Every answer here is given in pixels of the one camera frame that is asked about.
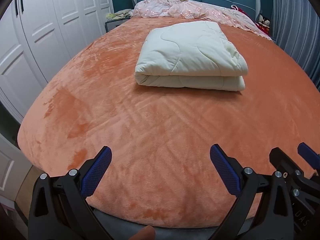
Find person's fingertip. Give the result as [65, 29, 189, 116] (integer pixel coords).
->
[129, 225, 156, 240]

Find cream quilted coat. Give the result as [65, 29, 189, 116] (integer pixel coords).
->
[135, 21, 248, 92]

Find orange velvet bed cover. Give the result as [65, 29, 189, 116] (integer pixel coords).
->
[17, 17, 319, 228]

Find grey blue curtain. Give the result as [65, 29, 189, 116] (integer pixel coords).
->
[271, 0, 319, 88]

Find dark bedside table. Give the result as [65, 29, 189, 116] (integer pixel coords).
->
[105, 17, 130, 33]

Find pink embroidered blanket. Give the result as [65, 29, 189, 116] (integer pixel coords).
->
[129, 0, 271, 40]

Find white panelled wardrobe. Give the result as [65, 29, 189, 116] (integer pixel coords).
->
[0, 0, 115, 203]

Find red plush toys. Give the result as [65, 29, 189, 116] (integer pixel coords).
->
[231, 4, 270, 35]

